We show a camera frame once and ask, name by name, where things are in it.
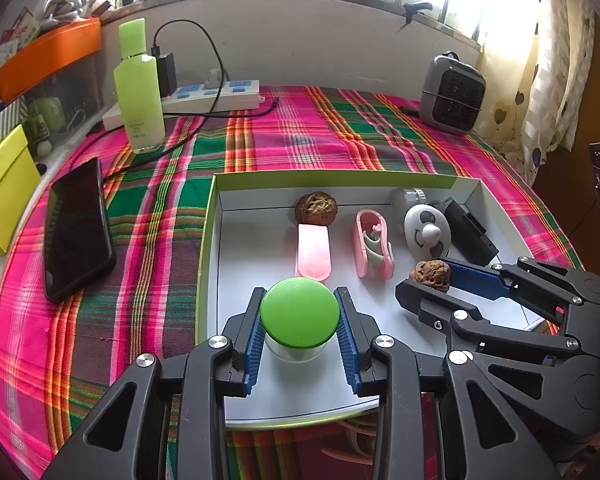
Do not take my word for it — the plaid blanket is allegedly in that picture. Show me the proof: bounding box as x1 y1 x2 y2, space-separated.
0 85 586 480

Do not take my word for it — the brown wrinkled walnut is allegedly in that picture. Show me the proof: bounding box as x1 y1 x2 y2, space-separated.
409 260 452 293
295 192 340 225

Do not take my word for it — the green capped jar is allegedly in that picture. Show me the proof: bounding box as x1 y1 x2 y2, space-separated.
260 277 342 363

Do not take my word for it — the clear small plastic container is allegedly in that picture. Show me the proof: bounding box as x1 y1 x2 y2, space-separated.
390 186 428 221

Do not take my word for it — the heart print curtain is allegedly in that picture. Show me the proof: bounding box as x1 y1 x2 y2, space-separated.
480 0 598 186

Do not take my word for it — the clear plastic storage bin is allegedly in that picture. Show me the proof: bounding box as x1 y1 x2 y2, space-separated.
22 67 116 146

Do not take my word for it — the white power strip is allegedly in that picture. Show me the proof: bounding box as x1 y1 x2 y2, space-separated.
102 78 261 131

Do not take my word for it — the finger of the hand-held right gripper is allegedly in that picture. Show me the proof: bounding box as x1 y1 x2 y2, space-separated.
442 256 600 328
395 280 581 361

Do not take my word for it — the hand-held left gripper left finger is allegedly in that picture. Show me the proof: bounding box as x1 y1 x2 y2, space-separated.
37 287 268 480

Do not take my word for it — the orange storage box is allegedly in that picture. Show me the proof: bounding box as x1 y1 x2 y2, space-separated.
0 16 102 103

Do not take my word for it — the pink cord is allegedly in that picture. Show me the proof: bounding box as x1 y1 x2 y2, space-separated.
325 410 381 466

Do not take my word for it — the green plastic bottle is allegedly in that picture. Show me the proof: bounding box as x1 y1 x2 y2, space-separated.
112 17 166 155

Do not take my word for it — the yellow cardboard box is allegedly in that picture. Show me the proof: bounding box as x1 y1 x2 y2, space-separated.
0 124 42 266

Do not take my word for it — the green and white shallow box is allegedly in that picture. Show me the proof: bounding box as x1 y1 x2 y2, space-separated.
196 172 553 431

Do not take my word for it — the black rectangular device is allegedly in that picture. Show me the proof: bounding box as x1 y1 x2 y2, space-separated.
442 199 500 266

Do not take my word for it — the black charger cable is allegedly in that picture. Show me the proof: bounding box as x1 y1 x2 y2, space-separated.
100 20 281 181

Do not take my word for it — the pink clip holder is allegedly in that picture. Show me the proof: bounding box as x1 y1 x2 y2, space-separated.
352 209 397 281

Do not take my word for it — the black smartphone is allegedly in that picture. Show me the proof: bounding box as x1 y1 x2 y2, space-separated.
44 156 117 303

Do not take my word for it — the white round face gadget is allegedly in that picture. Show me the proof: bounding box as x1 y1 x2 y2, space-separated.
403 203 452 262

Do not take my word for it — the striped cardboard box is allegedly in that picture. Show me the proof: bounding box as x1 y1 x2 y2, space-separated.
0 97 26 161

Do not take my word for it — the black window hook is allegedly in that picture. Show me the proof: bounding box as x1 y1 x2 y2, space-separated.
400 1 433 28

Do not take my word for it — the grey space heater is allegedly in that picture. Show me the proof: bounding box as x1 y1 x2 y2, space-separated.
419 51 487 135

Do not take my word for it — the black charger plug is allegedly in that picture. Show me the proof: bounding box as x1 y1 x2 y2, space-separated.
151 51 178 97

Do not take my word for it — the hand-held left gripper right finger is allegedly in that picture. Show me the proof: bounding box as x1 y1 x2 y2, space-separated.
332 286 563 480

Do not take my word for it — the pink plastic piece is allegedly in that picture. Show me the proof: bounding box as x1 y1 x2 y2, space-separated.
295 224 333 281

